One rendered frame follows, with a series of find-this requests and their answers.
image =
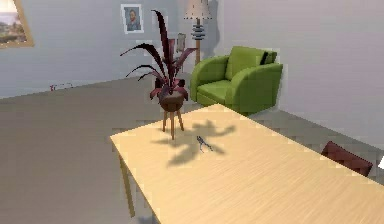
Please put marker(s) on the dark red potted plant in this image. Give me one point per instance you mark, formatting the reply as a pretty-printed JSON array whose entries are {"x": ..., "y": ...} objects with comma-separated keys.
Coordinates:
[{"x": 170, "y": 87}]

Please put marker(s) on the green armchair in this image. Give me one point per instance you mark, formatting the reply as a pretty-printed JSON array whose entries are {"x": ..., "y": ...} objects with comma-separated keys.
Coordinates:
[{"x": 245, "y": 80}]

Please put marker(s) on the framed landscape picture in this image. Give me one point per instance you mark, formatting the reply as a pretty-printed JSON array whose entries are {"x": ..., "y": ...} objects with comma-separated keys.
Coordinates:
[{"x": 11, "y": 23}]

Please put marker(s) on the framed portrait picture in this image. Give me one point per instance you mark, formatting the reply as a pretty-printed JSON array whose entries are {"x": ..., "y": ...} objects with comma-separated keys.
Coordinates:
[{"x": 132, "y": 18}]

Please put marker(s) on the dark red chair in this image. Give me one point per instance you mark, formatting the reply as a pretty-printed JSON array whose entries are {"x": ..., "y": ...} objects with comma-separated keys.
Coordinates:
[{"x": 347, "y": 159}]

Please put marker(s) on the pale wooden table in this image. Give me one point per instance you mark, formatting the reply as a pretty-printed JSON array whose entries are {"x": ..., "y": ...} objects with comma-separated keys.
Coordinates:
[{"x": 253, "y": 180}]

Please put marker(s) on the small red object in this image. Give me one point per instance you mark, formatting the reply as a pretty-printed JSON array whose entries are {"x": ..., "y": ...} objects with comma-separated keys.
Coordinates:
[{"x": 52, "y": 88}]

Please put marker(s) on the floor lamp with pale shade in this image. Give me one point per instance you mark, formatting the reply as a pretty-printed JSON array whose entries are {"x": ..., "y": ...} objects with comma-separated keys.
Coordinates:
[{"x": 198, "y": 20}]

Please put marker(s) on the small wall switch plate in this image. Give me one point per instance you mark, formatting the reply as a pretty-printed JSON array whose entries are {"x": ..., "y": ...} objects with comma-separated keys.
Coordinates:
[{"x": 180, "y": 42}]

